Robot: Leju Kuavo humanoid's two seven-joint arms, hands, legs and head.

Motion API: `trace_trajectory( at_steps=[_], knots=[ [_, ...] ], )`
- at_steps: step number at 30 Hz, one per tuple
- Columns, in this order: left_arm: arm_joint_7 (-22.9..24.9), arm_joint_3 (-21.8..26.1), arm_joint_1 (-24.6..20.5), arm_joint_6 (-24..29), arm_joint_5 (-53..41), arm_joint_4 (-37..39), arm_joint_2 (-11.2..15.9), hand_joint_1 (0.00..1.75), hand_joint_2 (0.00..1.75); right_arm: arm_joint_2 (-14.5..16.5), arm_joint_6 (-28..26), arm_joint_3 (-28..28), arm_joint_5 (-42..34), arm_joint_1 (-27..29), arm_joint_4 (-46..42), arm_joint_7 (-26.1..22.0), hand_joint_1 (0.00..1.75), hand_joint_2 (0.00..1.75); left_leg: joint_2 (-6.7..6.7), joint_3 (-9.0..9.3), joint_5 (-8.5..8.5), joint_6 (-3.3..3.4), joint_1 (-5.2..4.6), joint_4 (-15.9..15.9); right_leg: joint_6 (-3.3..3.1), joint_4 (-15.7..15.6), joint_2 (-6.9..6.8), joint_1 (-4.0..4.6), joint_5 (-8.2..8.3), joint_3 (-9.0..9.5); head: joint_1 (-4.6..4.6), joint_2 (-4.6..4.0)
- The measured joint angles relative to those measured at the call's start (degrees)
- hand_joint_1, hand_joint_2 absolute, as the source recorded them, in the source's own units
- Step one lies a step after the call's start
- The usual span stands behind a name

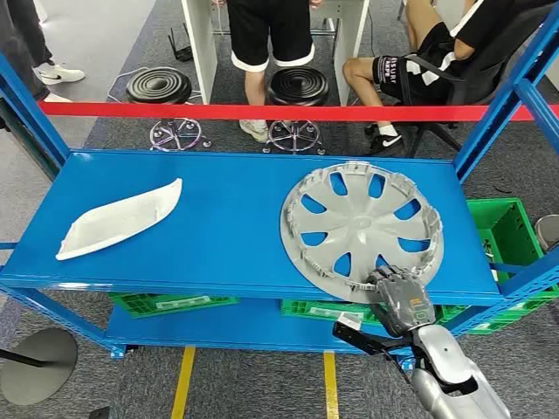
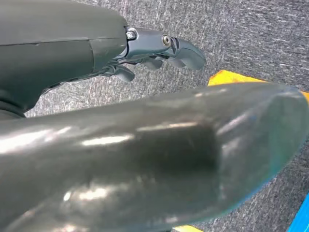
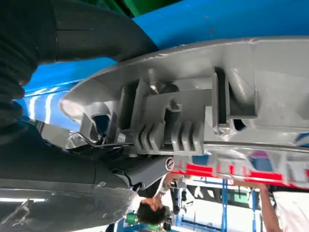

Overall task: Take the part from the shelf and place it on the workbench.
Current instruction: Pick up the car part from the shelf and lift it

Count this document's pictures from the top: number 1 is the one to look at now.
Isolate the green plastic crate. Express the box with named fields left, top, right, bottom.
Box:
left=437, top=285, right=559, bottom=337
left=108, top=292, right=240, bottom=319
left=280, top=299, right=385, bottom=326
left=466, top=197, right=546, bottom=285

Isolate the standing person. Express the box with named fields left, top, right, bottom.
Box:
left=226, top=0, right=324, bottom=143

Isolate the seated person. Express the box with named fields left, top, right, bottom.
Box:
left=342, top=0, right=559, bottom=157

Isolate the grey plastic wheel hubcap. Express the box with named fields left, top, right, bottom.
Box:
left=279, top=161, right=445, bottom=304

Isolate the white floor cable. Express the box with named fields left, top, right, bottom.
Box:
left=107, top=66, right=150, bottom=104

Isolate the black round stool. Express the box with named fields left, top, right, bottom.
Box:
left=263, top=65, right=330, bottom=156
left=125, top=66, right=213, bottom=154

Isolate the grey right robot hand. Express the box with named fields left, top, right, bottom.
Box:
left=366, top=264, right=438, bottom=340

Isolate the black stanchion with round base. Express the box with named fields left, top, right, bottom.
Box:
left=0, top=327, right=79, bottom=407

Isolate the red barrier tape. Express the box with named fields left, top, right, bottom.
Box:
left=39, top=101, right=559, bottom=123

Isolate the chrome stanchion base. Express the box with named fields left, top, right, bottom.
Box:
left=535, top=214, right=559, bottom=252

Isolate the yellow floor tape square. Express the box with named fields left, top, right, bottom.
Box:
left=171, top=347, right=339, bottom=419

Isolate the blue metal shelf rack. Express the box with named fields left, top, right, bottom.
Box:
left=0, top=0, right=559, bottom=362

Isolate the white curved plastic part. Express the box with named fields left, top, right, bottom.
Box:
left=55, top=177, right=184, bottom=262

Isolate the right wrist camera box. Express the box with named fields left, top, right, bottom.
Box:
left=332, top=312, right=412, bottom=371

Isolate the black wifi router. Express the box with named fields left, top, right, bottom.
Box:
left=168, top=27, right=194, bottom=63

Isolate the person with white shoes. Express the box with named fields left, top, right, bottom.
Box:
left=0, top=0, right=85, bottom=104

